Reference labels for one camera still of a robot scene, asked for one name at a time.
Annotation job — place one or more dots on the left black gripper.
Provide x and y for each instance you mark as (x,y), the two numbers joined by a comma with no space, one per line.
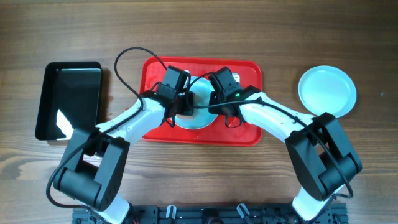
(185,104)

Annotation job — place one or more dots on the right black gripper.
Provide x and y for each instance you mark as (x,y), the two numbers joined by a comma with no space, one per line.
(217,106)

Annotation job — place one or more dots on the light blue plate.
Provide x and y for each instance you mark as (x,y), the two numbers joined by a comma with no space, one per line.
(327,89)
(201,117)

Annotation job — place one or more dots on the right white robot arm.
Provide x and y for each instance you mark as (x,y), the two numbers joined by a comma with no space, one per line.
(323,158)

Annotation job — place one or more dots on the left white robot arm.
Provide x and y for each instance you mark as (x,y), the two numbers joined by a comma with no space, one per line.
(93,163)

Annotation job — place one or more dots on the red plastic tray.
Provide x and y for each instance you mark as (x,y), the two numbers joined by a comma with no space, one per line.
(218,132)

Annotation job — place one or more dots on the black water basin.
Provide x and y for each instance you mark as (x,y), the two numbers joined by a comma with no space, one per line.
(70,98)

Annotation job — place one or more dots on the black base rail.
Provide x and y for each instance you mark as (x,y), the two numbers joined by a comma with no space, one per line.
(268,213)

